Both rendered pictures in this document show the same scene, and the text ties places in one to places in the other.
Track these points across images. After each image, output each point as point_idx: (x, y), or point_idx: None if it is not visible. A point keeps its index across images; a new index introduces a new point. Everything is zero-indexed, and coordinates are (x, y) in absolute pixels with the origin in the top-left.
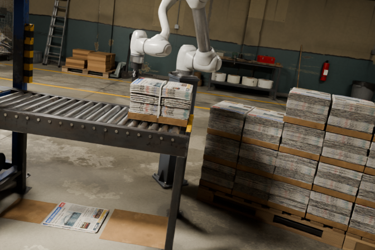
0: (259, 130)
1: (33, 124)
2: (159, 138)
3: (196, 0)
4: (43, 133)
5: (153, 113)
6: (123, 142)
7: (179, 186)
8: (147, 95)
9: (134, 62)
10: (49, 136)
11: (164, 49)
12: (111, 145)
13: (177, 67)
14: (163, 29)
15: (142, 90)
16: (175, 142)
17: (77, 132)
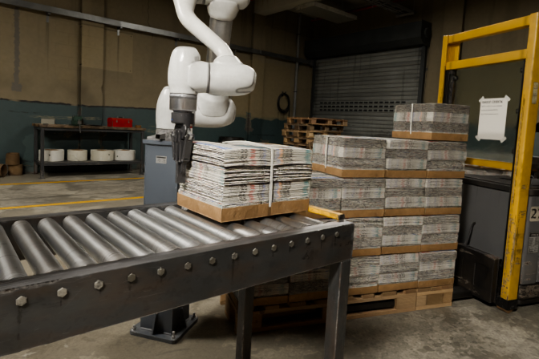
0: (314, 197)
1: (42, 314)
2: (320, 239)
3: (233, 4)
4: (80, 327)
5: (261, 199)
6: (267, 270)
7: (346, 312)
8: (252, 167)
9: (184, 111)
10: (98, 328)
11: (254, 81)
12: (245, 286)
13: (164, 125)
14: (222, 47)
15: (245, 160)
16: (339, 237)
17: (176, 285)
